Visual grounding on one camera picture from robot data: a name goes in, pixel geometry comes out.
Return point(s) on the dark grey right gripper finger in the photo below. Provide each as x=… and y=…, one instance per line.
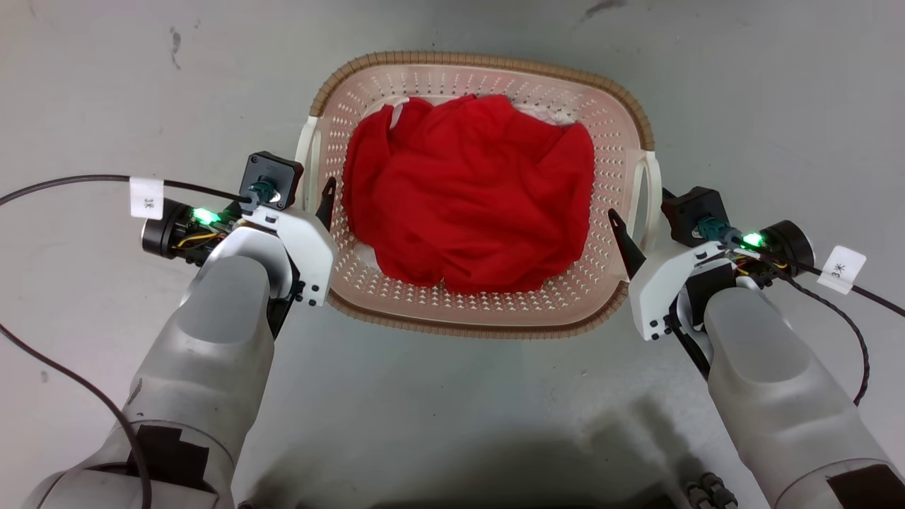
x=628, y=247

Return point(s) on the red crumpled cloth garment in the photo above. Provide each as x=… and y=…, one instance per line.
x=466, y=198

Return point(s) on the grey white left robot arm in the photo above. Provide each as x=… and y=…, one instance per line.
x=212, y=367

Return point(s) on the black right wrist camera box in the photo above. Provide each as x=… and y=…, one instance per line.
x=693, y=212

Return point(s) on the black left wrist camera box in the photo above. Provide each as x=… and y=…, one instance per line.
x=272, y=177

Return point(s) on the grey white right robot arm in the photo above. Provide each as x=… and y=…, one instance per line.
x=771, y=382

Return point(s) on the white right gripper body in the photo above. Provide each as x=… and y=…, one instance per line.
x=661, y=283

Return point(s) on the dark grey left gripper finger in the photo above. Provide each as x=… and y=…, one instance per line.
x=327, y=201

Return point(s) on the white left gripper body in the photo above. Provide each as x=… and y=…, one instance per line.
x=307, y=244

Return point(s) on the white garment under red cloth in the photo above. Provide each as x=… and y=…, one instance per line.
x=397, y=110

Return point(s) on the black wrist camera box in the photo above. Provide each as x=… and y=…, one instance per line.
x=693, y=212
x=272, y=177

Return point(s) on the beige perforated plastic laundry basket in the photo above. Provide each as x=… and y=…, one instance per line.
x=481, y=311

